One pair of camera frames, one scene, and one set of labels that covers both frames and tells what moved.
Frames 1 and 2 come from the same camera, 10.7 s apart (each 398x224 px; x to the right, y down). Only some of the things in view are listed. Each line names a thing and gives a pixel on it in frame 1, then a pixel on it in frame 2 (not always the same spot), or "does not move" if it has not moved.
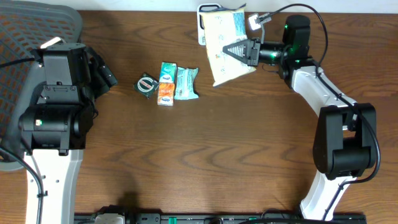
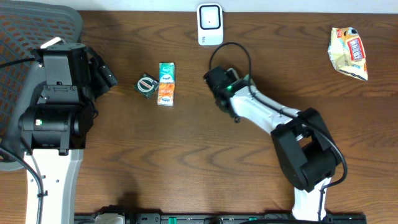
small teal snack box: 168,72 does not move
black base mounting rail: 226,218 does not move
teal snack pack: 185,86 -> 232,74
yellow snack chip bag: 223,27 -> 347,51
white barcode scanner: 204,7 does not move
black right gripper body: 270,51 -> 227,112
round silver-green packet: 146,84 does not move
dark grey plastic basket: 25,25 does not move
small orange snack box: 165,96 does not move
